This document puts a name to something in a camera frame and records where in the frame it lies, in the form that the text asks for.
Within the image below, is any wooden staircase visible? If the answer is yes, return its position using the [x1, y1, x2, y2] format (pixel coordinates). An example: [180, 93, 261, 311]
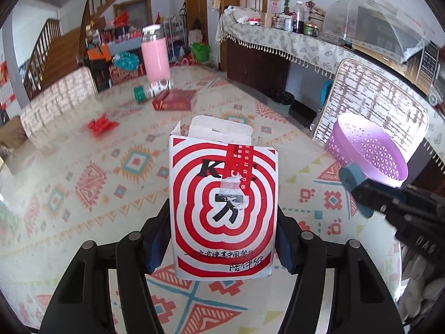
[23, 0, 127, 100]

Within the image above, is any pink thermos flask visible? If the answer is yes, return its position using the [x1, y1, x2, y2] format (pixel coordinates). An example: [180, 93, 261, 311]
[141, 24, 172, 84]

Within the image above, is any wooden door frame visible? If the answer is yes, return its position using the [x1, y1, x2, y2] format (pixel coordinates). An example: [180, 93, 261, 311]
[183, 0, 209, 47]

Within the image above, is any teal mesh bag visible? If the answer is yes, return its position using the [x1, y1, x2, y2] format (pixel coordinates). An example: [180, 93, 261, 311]
[111, 52, 140, 70]

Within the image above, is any green trash bin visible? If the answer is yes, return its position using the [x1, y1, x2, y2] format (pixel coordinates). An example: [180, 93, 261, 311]
[268, 89, 295, 115]

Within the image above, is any red flat carton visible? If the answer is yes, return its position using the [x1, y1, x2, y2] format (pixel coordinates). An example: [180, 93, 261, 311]
[152, 89, 199, 111]

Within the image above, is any clear mesh food cover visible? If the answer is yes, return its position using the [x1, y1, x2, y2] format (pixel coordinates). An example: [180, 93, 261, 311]
[318, 0, 437, 65]

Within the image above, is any dark liquid bottle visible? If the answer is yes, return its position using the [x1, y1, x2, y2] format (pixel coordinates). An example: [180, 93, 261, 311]
[294, 2, 306, 33]

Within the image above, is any grey door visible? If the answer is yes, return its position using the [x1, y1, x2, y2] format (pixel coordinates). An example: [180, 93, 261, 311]
[113, 0, 154, 28]

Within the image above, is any purple plastic basket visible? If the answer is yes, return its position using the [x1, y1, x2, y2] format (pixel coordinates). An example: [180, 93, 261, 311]
[323, 112, 409, 188]

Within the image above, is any checked cloth table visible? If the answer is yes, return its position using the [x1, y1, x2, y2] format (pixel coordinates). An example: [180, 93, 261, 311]
[108, 38, 143, 54]

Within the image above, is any leaf-printed fringed cloth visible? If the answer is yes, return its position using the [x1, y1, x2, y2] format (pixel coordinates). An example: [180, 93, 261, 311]
[215, 12, 445, 168]

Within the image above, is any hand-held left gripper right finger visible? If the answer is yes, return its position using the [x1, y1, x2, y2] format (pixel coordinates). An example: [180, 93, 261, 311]
[275, 207, 406, 334]

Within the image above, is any green-capped seasoning bottle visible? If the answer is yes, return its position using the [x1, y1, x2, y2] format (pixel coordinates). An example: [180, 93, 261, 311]
[134, 78, 171, 104]

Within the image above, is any red wall calendar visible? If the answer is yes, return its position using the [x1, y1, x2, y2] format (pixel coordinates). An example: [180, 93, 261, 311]
[0, 61, 16, 110]

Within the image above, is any dark wooden sideboard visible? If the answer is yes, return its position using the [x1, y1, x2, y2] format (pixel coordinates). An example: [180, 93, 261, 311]
[226, 36, 291, 93]

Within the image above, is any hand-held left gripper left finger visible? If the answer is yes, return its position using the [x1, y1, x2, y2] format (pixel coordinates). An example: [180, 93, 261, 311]
[38, 198, 172, 334]

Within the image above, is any patterned fabric chair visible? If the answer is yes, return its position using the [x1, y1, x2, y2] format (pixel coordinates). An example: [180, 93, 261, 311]
[313, 58, 430, 168]
[20, 66, 98, 143]

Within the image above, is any green bag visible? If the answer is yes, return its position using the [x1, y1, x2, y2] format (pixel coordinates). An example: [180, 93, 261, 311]
[192, 42, 211, 61]

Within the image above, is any white metal rack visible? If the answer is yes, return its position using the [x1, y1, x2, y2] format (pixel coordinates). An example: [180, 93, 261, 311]
[162, 16, 188, 60]

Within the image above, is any red and white paper box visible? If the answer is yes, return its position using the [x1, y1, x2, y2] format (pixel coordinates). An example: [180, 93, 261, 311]
[169, 115, 279, 281]

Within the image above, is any person's right hand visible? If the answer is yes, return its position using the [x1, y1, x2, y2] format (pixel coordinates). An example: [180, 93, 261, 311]
[398, 247, 444, 317]

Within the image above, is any blue plastic stool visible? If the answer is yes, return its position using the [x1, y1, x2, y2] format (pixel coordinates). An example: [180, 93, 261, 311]
[318, 80, 334, 110]

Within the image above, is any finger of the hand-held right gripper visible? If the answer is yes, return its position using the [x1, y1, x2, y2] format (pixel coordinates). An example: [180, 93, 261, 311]
[351, 190, 393, 219]
[339, 164, 409, 204]

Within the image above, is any red crumpled wrapper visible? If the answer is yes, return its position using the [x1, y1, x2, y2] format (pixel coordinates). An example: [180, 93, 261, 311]
[87, 114, 119, 136]

